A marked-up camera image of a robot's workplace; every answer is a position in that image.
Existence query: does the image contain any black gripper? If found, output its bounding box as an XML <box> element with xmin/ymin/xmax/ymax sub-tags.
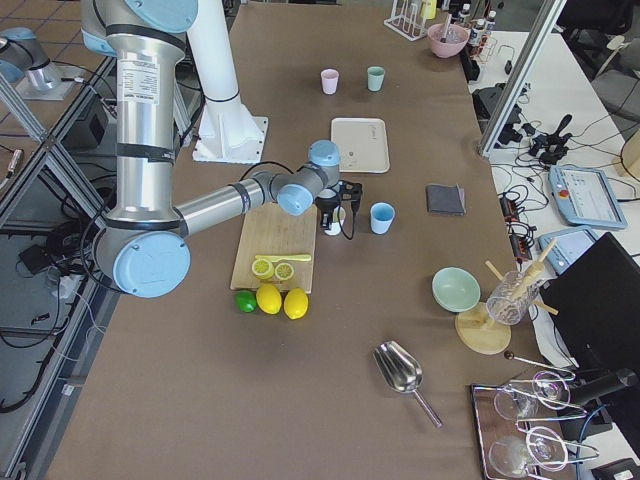
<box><xmin>316</xmin><ymin>189</ymin><xmax>350</xmax><ymax>230</ymax></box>

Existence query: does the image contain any pale yellow cup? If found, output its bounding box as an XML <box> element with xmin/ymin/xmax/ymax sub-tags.
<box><xmin>324</xmin><ymin>207</ymin><xmax>346</xmax><ymax>236</ymax></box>

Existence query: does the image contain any pink cup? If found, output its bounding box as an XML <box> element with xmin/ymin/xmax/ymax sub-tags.
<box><xmin>320</xmin><ymin>69</ymin><xmax>339</xmax><ymax>95</ymax></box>

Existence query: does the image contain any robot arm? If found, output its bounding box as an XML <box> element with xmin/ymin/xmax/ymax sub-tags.
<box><xmin>81</xmin><ymin>1</ymin><xmax>340</xmax><ymax>298</ymax></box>

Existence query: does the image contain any beige rabbit tray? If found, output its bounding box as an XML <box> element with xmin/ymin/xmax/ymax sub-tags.
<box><xmin>331</xmin><ymin>117</ymin><xmax>390</xmax><ymax>174</ymax></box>

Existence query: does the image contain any mirror tray with glasses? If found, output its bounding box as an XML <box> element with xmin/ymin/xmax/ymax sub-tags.
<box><xmin>470</xmin><ymin>370</ymin><xmax>599</xmax><ymax>479</ymax></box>

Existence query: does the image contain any blue cup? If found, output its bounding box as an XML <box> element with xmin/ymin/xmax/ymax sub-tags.
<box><xmin>370</xmin><ymin>202</ymin><xmax>396</xmax><ymax>235</ymax></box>

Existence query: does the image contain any wooden cutting board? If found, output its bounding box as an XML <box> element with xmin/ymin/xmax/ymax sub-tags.
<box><xmin>230</xmin><ymin>203</ymin><xmax>318</xmax><ymax>294</ymax></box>

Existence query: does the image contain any yellow plastic knife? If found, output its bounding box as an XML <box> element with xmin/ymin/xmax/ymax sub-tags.
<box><xmin>255</xmin><ymin>254</ymin><xmax>312</xmax><ymax>262</ymax></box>

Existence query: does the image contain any lemon slice lower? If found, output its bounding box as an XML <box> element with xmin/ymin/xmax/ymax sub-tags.
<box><xmin>274</xmin><ymin>262</ymin><xmax>295</xmax><ymax>282</ymax></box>

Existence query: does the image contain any lemon slice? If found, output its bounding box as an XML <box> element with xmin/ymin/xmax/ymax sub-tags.
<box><xmin>274</xmin><ymin>262</ymin><xmax>295</xmax><ymax>282</ymax></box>
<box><xmin>251</xmin><ymin>258</ymin><xmax>275</xmax><ymax>280</ymax></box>

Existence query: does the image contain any lemon slice upper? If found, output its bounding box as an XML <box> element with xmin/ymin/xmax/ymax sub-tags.
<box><xmin>251</xmin><ymin>258</ymin><xmax>275</xmax><ymax>280</ymax></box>

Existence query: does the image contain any whole lemon outer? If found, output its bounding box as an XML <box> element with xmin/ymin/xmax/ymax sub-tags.
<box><xmin>284</xmin><ymin>288</ymin><xmax>309</xmax><ymax>320</ymax></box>

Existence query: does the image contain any whole lemon near lime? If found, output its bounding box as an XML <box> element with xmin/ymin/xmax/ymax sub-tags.
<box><xmin>256</xmin><ymin>284</ymin><xmax>282</xmax><ymax>315</ymax></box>

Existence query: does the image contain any green lime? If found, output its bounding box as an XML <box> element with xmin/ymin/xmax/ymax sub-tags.
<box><xmin>234</xmin><ymin>290</ymin><xmax>258</xmax><ymax>313</ymax></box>

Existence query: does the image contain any grey folded cloth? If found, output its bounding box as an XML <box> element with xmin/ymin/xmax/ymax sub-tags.
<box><xmin>426</xmin><ymin>184</ymin><xmax>466</xmax><ymax>216</ymax></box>

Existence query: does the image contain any green cup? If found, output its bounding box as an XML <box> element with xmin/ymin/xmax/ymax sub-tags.
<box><xmin>367</xmin><ymin>66</ymin><xmax>386</xmax><ymax>92</ymax></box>

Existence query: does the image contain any green bowl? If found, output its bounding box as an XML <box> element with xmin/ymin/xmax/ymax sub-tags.
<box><xmin>432</xmin><ymin>267</ymin><xmax>481</xmax><ymax>313</ymax></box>

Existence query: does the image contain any metal scoop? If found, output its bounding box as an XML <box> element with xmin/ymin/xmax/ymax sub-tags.
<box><xmin>373</xmin><ymin>340</ymin><xmax>443</xmax><ymax>428</ymax></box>

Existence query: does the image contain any wooden cup stand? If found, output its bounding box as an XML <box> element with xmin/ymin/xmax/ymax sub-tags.
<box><xmin>455</xmin><ymin>240</ymin><xmax>559</xmax><ymax>355</ymax></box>

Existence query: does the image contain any clear glass mug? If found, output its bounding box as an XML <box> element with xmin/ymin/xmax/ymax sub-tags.
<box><xmin>486</xmin><ymin>271</ymin><xmax>542</xmax><ymax>325</ymax></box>

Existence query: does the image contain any metal muddler black tip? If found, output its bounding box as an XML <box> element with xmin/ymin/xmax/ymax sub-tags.
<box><xmin>440</xmin><ymin>13</ymin><xmax>452</xmax><ymax>43</ymax></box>

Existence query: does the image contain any pink bowl with ice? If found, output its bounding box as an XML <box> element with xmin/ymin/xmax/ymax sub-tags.
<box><xmin>427</xmin><ymin>24</ymin><xmax>470</xmax><ymax>58</ymax></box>

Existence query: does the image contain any yellow cup on rack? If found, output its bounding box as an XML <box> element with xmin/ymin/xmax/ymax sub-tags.
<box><xmin>422</xmin><ymin>0</ymin><xmax>437</xmax><ymax>20</ymax></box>

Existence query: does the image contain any blue teach pendant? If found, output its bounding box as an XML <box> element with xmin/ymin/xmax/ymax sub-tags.
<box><xmin>548</xmin><ymin>165</ymin><xmax>628</xmax><ymax>230</ymax></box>

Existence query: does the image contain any black monitor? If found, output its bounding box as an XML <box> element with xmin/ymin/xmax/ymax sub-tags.
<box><xmin>541</xmin><ymin>233</ymin><xmax>639</xmax><ymax>372</ymax></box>

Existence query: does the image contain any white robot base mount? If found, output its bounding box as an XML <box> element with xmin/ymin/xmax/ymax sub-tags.
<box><xmin>187</xmin><ymin>1</ymin><xmax>268</xmax><ymax>164</ymax></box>

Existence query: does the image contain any white wire rack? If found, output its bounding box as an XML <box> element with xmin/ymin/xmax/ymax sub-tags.
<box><xmin>384</xmin><ymin>0</ymin><xmax>428</xmax><ymax>41</ymax></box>

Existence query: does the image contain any aluminium frame post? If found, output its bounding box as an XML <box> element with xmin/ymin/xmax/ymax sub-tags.
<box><xmin>478</xmin><ymin>0</ymin><xmax>566</xmax><ymax>158</ymax></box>

